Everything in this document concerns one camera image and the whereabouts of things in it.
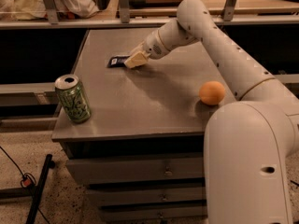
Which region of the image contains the dark blue rxbar wrapper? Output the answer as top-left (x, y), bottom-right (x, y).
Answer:
top-left (107, 55), bottom-right (129, 68)

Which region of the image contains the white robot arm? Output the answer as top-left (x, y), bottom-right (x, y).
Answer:
top-left (125, 0), bottom-right (299, 224)

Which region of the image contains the orange fruit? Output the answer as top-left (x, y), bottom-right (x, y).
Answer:
top-left (199, 81), bottom-right (225, 105)

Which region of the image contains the black cable with orange clip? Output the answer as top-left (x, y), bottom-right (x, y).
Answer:
top-left (0, 145), bottom-right (50, 224)

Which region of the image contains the grey metal shelf rail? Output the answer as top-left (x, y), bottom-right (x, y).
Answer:
top-left (0, 0), bottom-right (299, 29)

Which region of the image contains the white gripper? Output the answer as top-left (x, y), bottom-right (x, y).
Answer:
top-left (124, 31), bottom-right (169, 69)

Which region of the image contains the green drink can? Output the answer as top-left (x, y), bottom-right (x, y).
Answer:
top-left (55, 74), bottom-right (92, 123)

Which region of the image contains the black stand leg left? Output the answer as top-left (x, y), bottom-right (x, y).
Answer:
top-left (26, 154), bottom-right (55, 224)

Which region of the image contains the grey drawer cabinet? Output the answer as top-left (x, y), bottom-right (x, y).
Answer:
top-left (52, 28), bottom-right (222, 222)

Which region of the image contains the white cloth on shelf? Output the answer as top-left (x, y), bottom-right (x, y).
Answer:
top-left (0, 0), bottom-right (99, 21)

